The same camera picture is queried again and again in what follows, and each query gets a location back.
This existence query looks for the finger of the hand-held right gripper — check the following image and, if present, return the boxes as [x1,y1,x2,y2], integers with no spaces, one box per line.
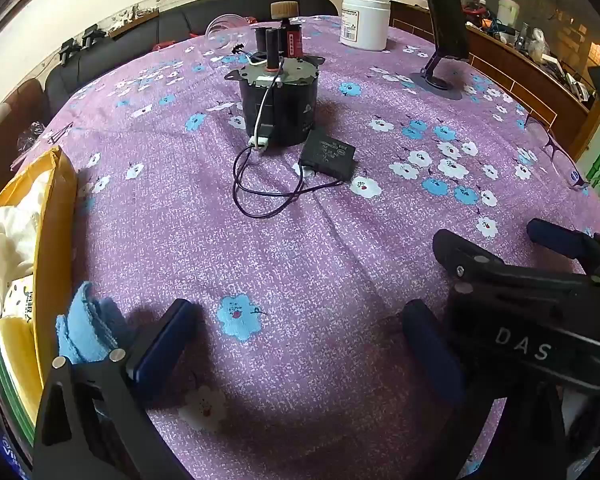
[526,218,600,281]
[432,229,600,293]

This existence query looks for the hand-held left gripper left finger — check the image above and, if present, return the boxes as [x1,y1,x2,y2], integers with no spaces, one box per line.
[32,298,201,480]

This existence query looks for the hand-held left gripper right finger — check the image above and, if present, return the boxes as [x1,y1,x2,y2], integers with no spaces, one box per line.
[401,299,571,480]

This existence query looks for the blue cloth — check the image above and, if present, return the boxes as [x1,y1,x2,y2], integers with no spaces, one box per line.
[55,281,126,363]

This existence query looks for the yellow cardboard box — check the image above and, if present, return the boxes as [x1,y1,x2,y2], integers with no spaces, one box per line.
[0,146,78,461]

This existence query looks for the red yellow green sponge pack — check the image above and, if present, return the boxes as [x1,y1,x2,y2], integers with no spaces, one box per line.
[0,317,48,456]

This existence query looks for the large white cloth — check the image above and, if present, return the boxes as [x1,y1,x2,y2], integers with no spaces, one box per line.
[0,205,41,281]

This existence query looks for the purple eyeglasses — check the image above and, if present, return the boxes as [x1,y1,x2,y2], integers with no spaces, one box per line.
[525,112,591,191]

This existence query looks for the purple floral tablecloth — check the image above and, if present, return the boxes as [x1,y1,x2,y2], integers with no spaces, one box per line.
[10,14,600,480]

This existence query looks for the yellow print tissue pack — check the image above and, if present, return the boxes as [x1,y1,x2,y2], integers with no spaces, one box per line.
[2,280,37,322]

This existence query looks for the wooden sideboard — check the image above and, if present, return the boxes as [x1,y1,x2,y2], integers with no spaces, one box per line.
[360,0,600,161]

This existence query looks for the black phone stand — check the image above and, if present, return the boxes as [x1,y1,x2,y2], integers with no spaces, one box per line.
[411,52,468,101]

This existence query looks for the black capacitor box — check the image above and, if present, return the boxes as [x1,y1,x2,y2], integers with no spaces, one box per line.
[298,129,357,181]

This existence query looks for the white bottle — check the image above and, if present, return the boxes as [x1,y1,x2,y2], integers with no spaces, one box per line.
[497,0,522,26]

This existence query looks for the clear plastic bag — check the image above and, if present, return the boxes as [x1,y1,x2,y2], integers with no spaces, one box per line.
[16,121,50,155]

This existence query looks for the black phone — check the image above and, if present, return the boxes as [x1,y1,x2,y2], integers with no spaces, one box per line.
[420,0,471,61]

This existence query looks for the black electric motor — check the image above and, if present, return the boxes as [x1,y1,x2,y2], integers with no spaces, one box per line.
[225,52,326,148]

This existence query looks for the brown armchair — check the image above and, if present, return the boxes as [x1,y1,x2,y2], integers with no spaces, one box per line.
[0,77,51,181]

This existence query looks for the white plastic jar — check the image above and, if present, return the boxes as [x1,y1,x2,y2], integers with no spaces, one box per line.
[340,0,392,52]

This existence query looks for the black leather sofa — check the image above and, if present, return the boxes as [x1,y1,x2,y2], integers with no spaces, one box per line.
[45,0,338,116]

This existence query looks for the clear plastic cup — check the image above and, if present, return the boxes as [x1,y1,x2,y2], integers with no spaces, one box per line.
[205,12,248,53]

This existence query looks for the battery device with wooden knob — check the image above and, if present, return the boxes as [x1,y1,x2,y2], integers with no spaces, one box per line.
[252,1,306,68]

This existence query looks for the black wire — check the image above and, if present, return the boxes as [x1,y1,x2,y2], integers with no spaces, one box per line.
[232,145,341,219]

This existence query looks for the white wire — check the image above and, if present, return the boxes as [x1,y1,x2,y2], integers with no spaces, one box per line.
[250,57,286,152]

